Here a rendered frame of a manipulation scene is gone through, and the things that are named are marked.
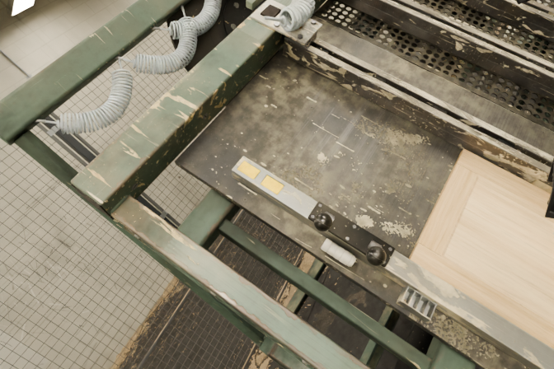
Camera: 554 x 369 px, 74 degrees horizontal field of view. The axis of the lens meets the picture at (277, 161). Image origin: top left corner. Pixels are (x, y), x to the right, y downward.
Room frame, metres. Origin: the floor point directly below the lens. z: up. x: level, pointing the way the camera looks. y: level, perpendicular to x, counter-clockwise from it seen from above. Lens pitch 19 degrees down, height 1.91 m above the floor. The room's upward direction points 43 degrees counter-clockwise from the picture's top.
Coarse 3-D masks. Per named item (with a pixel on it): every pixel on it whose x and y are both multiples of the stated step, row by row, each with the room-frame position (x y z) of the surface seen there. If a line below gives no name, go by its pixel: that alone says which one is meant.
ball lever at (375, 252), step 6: (372, 246) 0.60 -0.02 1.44; (378, 246) 0.59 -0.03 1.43; (372, 252) 0.58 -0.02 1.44; (378, 252) 0.58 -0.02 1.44; (384, 252) 0.58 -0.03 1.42; (372, 258) 0.58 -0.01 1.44; (378, 258) 0.57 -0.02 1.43; (384, 258) 0.57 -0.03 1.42; (372, 264) 0.59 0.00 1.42; (378, 264) 0.58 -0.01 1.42
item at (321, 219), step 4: (316, 216) 0.66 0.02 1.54; (320, 216) 0.65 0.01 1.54; (324, 216) 0.65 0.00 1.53; (328, 216) 0.65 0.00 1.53; (332, 216) 0.73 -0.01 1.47; (316, 220) 0.65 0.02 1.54; (320, 220) 0.64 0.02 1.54; (324, 220) 0.64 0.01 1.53; (328, 220) 0.64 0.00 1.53; (332, 220) 0.73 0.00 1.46; (316, 224) 0.65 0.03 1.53; (320, 224) 0.64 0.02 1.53; (324, 224) 0.64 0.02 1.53; (328, 224) 0.64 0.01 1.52; (320, 228) 0.64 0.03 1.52; (324, 228) 0.64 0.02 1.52; (328, 228) 0.64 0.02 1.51
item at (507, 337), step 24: (264, 192) 0.83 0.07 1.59; (288, 192) 0.81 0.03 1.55; (336, 240) 0.73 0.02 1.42; (408, 264) 0.65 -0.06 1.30; (432, 288) 0.61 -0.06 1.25; (456, 288) 0.60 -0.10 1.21; (456, 312) 0.57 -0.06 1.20; (480, 312) 0.56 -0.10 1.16; (480, 336) 0.56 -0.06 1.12; (504, 336) 0.52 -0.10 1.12; (528, 336) 0.51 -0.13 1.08; (528, 360) 0.49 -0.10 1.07; (552, 360) 0.48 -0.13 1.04
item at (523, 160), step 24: (312, 0) 1.00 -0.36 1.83; (264, 24) 1.11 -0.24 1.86; (288, 24) 1.10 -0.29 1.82; (312, 24) 1.08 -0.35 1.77; (288, 48) 1.13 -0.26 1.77; (312, 48) 1.07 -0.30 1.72; (336, 48) 1.06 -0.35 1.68; (336, 72) 1.04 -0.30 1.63; (360, 72) 0.99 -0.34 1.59; (384, 72) 0.98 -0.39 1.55; (384, 96) 0.95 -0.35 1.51; (408, 96) 0.91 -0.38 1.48; (432, 96) 0.90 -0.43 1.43; (408, 120) 0.94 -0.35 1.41; (432, 120) 0.88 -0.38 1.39; (456, 120) 0.84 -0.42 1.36; (480, 120) 0.83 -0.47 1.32; (456, 144) 0.86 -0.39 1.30; (480, 144) 0.81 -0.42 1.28; (504, 144) 0.77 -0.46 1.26; (528, 144) 0.76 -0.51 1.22; (504, 168) 0.79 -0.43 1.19; (528, 168) 0.74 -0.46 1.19
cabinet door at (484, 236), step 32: (480, 160) 0.81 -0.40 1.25; (448, 192) 0.76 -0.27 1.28; (480, 192) 0.75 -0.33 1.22; (512, 192) 0.74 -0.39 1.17; (544, 192) 0.72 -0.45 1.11; (448, 224) 0.71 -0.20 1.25; (480, 224) 0.70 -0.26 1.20; (512, 224) 0.69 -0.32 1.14; (544, 224) 0.67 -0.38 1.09; (416, 256) 0.68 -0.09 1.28; (448, 256) 0.67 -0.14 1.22; (480, 256) 0.65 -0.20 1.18; (512, 256) 0.64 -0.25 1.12; (544, 256) 0.63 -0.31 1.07; (480, 288) 0.61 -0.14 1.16; (512, 288) 0.59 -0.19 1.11; (544, 288) 0.58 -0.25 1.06; (512, 320) 0.55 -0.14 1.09; (544, 320) 0.54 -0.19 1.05
